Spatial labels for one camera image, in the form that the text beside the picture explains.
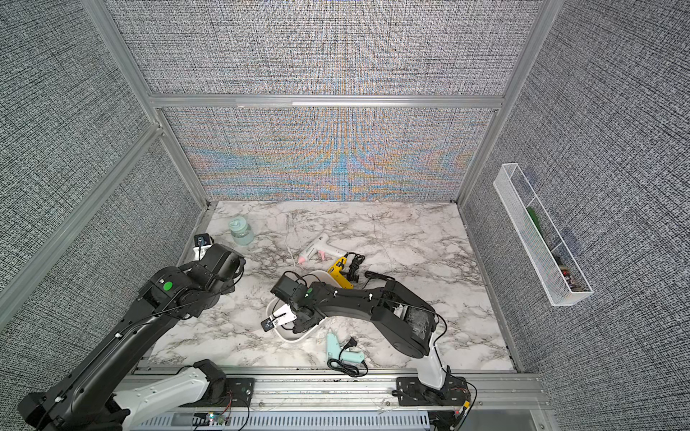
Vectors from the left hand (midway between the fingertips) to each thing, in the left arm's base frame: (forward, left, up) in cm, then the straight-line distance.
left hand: (224, 273), depth 70 cm
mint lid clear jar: (+28, +6, -17) cm, 33 cm away
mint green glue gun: (-18, -33, -24) cm, 44 cm away
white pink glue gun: (+23, -24, -22) cm, 40 cm away
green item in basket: (+9, -83, +7) cm, 84 cm away
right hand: (+3, -14, -19) cm, 24 cm away
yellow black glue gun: (+12, -29, -23) cm, 39 cm away
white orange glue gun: (-8, -14, -11) cm, 20 cm away
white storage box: (-8, -13, -23) cm, 28 cm away
